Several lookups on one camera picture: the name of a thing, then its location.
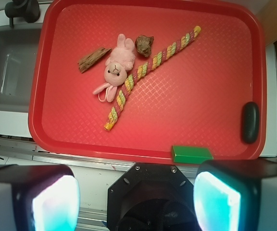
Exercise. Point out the black faucet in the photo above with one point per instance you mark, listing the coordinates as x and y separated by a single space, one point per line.
29 10

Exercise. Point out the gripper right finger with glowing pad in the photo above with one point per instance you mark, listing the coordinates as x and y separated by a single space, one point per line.
236 195

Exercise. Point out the grey sink basin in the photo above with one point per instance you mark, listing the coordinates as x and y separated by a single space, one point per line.
18 52

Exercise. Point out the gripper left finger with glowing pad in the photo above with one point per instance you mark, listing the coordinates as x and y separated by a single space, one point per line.
38 198

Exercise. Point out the black octagonal mount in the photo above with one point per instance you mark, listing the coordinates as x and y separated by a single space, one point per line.
151 197

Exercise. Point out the red plastic tray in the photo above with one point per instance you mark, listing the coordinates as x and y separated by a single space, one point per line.
193 99

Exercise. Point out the brown wood bark piece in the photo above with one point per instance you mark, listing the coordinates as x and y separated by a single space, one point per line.
89 60

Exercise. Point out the pink plush bunny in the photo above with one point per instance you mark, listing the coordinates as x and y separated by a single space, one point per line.
119 63

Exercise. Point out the black oval stone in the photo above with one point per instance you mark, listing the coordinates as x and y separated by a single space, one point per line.
250 122

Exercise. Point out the brown rock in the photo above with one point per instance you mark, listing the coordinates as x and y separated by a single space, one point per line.
143 45

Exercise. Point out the green rectangular block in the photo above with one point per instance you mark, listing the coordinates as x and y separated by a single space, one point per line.
190 154

